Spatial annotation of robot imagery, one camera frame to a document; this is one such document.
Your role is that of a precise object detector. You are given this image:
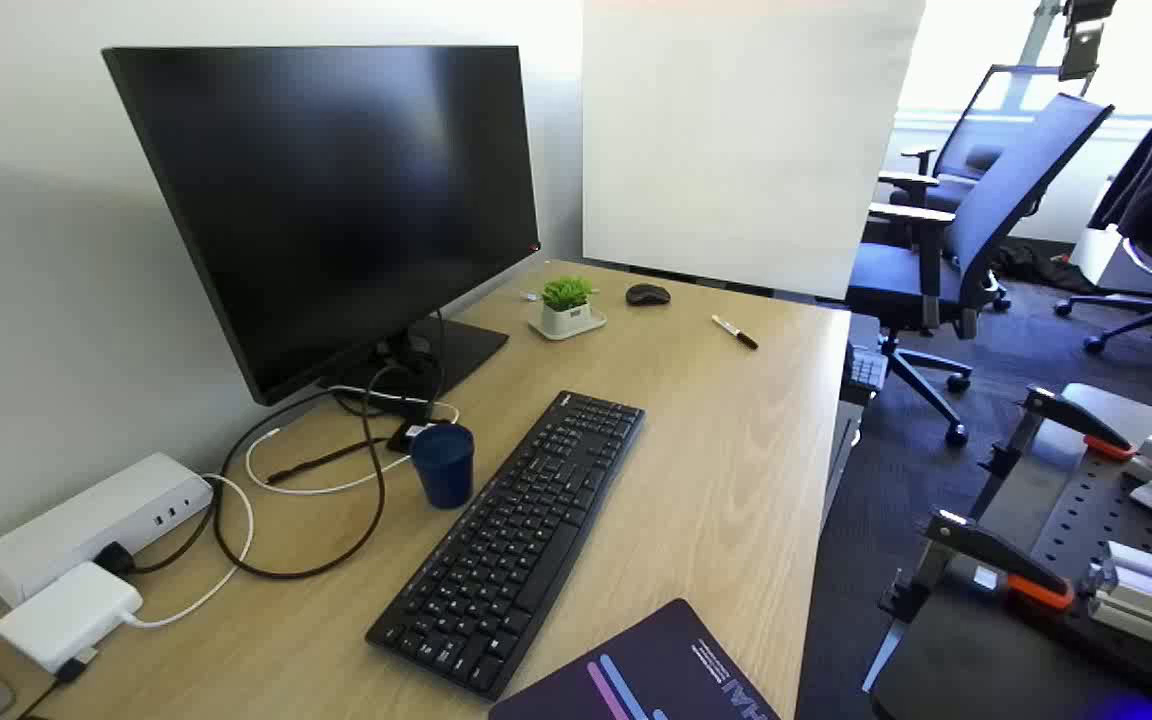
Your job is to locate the blue plastic cup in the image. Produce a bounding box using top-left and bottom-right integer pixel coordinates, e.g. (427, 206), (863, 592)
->
(410, 420), (479, 511)

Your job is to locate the white square tray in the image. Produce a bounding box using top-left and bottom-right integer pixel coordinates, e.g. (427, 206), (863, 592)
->
(526, 303), (608, 347)

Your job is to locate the small green potted plant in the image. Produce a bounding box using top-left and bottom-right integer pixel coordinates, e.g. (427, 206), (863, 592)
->
(538, 271), (599, 341)

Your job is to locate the black computer mouse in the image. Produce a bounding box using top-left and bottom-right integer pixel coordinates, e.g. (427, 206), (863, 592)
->
(624, 278), (677, 312)

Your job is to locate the black and white marker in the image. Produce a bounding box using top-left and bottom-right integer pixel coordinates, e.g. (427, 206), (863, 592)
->
(707, 312), (765, 355)

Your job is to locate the black computer keyboard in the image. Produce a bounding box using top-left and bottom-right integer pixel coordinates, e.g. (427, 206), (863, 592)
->
(363, 388), (648, 703)

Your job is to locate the white partition board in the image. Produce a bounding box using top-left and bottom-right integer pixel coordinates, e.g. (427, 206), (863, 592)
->
(580, 0), (927, 303)

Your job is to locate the black computer monitor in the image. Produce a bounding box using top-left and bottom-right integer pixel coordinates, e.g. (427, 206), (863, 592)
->
(99, 40), (544, 415)

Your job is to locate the dark purple notebook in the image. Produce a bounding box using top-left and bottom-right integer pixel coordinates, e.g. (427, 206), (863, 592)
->
(484, 594), (786, 720)

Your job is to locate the blue mesh office chair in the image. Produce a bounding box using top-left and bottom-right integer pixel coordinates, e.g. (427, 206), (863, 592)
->
(878, 61), (1073, 216)
(843, 86), (1121, 450)

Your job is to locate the black orange clamp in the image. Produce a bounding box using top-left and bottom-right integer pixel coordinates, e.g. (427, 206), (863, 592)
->
(974, 384), (1136, 519)
(878, 506), (1084, 622)

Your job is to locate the black perforated plate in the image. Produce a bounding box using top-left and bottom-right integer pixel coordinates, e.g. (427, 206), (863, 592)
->
(867, 445), (1152, 720)

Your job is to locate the white power strip box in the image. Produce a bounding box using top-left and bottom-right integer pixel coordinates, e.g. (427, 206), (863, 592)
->
(0, 447), (218, 610)

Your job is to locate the white power adapter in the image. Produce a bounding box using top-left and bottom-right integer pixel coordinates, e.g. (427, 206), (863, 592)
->
(0, 559), (149, 674)

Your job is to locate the black device on pole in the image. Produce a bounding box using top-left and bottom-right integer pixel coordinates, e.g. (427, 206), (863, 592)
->
(1057, 0), (1121, 84)

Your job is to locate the small black cable hub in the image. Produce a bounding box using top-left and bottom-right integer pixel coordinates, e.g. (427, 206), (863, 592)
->
(383, 415), (436, 457)

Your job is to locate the black looped cable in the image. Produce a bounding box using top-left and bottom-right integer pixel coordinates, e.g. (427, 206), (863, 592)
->
(208, 384), (399, 583)

